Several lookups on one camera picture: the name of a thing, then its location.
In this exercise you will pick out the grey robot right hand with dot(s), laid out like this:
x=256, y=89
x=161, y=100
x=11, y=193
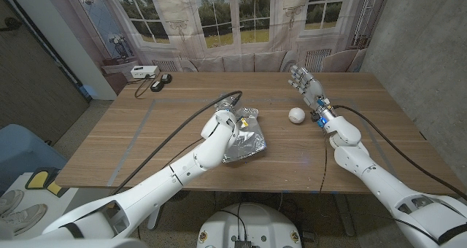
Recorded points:
x=310, y=89

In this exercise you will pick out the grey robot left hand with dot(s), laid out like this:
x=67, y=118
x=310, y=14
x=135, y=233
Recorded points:
x=226, y=104

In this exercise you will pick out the white ball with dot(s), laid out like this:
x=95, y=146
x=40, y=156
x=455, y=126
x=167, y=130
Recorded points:
x=296, y=115

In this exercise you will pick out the aluminum foil sheet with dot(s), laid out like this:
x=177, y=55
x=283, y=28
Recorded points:
x=251, y=142

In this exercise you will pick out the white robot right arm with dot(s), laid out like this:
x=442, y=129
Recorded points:
x=372, y=171

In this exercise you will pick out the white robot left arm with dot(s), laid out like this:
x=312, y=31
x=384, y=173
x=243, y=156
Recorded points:
x=153, y=193

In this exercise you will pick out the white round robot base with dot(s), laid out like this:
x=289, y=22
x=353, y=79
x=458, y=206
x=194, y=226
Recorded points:
x=248, y=226

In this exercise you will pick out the black power adapter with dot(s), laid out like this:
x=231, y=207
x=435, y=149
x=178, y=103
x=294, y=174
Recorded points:
x=157, y=86
x=166, y=78

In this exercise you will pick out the printed window backdrop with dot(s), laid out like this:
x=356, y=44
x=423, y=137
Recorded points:
x=226, y=7

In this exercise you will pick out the metal table leg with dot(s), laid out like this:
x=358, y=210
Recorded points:
x=155, y=219
x=344, y=215

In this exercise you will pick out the white low platform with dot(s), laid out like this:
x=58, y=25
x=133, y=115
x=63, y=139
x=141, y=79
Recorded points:
x=73, y=200

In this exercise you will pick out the yellow and black object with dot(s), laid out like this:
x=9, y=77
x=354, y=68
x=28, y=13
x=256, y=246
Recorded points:
x=40, y=178

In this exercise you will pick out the blue chair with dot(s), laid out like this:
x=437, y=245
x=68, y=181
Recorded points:
x=25, y=153

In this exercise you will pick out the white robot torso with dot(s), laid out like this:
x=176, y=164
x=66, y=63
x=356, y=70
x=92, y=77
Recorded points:
x=73, y=243

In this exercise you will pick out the grey sneaker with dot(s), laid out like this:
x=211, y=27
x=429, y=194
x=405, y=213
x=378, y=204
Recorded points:
x=25, y=217
x=9, y=201

